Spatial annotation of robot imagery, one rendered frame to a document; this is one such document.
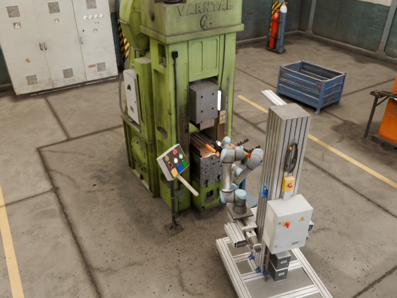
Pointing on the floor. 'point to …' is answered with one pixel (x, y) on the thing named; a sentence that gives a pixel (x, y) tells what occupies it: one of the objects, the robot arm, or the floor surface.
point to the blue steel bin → (311, 84)
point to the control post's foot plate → (173, 229)
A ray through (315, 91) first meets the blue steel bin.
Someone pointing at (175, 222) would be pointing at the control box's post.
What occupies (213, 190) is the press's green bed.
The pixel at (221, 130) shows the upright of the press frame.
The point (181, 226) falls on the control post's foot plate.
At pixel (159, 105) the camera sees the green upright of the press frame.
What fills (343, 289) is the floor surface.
